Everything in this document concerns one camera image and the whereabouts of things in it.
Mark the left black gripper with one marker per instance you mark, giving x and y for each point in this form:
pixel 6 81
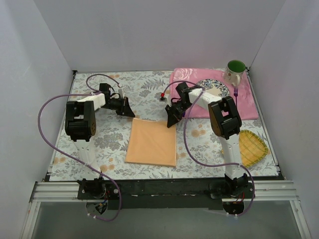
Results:
pixel 124 106

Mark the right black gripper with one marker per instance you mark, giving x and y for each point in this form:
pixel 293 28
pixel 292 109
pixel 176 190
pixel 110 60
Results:
pixel 173 112

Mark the orange satin napkin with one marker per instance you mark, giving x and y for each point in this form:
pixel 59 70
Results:
pixel 152 143

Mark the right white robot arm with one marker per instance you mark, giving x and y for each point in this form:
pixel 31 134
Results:
pixel 225 123

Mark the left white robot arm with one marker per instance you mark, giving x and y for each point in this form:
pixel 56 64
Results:
pixel 81 127

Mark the floral mug green inside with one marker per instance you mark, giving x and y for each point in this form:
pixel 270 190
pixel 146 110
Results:
pixel 233 72

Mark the blue floral plate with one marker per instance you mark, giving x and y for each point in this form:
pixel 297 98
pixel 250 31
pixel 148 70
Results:
pixel 214 87

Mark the purple fork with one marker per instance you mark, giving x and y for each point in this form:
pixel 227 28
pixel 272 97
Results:
pixel 236 93

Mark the yellow bamboo mat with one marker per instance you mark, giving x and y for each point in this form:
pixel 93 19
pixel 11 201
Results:
pixel 246 146

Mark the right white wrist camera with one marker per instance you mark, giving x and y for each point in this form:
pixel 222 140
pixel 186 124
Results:
pixel 165 98

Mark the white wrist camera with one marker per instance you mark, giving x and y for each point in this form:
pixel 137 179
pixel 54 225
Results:
pixel 122 90
pixel 165 98

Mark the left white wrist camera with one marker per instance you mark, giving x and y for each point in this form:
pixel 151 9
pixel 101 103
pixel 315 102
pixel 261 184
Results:
pixel 122 90

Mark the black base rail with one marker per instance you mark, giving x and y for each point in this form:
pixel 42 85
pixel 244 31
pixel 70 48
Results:
pixel 164 202

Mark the aluminium frame rail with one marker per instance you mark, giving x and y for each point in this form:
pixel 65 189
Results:
pixel 273 190

